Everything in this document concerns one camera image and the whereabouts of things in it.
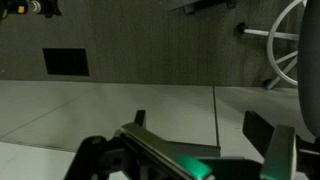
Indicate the black mesh office chair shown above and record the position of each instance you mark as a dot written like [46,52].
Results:
[310,66]

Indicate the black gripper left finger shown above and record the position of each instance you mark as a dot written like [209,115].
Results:
[156,146]

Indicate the black floor panel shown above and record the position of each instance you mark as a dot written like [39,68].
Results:
[65,62]

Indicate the white whiteboard panel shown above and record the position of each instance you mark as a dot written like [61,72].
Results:
[26,163]

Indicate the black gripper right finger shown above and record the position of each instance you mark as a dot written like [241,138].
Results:
[280,153]

